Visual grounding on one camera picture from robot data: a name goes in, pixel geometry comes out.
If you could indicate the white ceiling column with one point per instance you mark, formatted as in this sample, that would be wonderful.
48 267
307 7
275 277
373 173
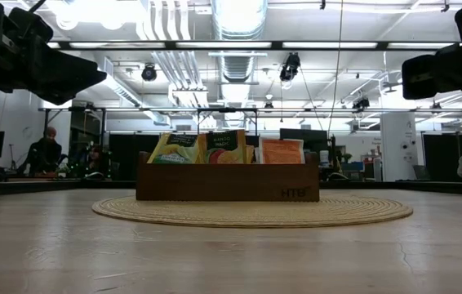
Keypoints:
55 105

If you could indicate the silver ventilation duct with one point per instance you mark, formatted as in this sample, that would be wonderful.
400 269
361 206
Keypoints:
237 36

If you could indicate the dark partition panels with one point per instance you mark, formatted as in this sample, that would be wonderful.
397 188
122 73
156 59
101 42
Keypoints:
129 151
443 151

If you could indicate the black overhead camera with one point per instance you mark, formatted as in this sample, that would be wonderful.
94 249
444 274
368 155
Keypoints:
290 67

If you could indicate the green and black tea packet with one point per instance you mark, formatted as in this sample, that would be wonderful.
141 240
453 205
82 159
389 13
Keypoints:
176 151

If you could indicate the black dome ceiling camera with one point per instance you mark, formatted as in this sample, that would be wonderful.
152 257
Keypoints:
148 73

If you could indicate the plain orange tea packet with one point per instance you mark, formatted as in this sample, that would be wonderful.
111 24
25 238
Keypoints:
282 152

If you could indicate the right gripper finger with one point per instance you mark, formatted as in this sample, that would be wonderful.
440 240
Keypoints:
425 77

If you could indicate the white pillar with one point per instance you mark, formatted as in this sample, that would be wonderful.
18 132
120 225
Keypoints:
399 143

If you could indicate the black aluminium table frame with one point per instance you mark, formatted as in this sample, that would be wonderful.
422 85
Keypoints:
31 187

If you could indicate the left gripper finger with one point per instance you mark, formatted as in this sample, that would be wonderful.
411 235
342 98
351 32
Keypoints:
65 75

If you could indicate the black overhead crossbeam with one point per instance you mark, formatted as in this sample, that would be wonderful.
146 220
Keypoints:
223 45

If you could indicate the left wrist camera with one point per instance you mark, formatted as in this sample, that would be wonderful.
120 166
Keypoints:
29 23

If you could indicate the small black ceiling camera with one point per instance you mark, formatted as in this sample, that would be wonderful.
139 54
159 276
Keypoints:
361 103

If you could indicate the round woven straw placemat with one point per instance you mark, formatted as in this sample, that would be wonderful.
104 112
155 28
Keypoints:
255 214

